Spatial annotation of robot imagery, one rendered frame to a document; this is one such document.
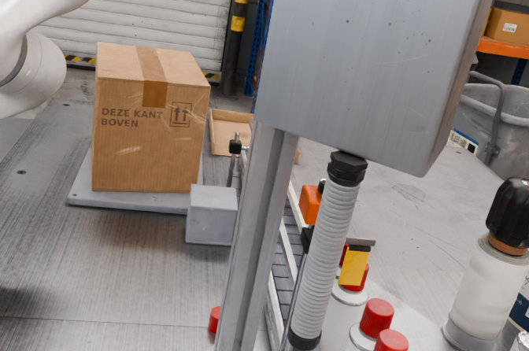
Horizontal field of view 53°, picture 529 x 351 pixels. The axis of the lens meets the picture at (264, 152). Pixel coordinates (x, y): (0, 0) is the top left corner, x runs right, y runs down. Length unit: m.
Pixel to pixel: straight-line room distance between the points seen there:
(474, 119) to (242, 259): 2.63
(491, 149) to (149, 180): 2.17
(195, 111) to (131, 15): 3.88
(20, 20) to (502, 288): 0.84
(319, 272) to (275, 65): 0.20
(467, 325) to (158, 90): 0.75
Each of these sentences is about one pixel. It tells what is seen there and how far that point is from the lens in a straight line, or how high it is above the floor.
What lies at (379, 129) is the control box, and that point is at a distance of 0.47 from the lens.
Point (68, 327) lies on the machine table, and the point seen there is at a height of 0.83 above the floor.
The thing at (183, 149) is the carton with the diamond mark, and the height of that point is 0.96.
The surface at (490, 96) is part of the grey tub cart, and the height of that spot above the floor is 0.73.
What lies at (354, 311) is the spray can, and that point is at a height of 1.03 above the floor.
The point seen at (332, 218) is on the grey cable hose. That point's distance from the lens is 0.49.
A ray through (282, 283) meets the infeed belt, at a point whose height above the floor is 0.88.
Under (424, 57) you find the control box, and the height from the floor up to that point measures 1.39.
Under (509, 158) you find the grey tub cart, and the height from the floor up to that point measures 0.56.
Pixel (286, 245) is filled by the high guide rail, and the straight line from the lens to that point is 0.95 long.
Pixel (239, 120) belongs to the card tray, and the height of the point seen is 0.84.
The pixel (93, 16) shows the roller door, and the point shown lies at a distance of 5.08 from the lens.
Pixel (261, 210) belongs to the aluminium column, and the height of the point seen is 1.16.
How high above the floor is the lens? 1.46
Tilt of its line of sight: 22 degrees down
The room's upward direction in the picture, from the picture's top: 11 degrees clockwise
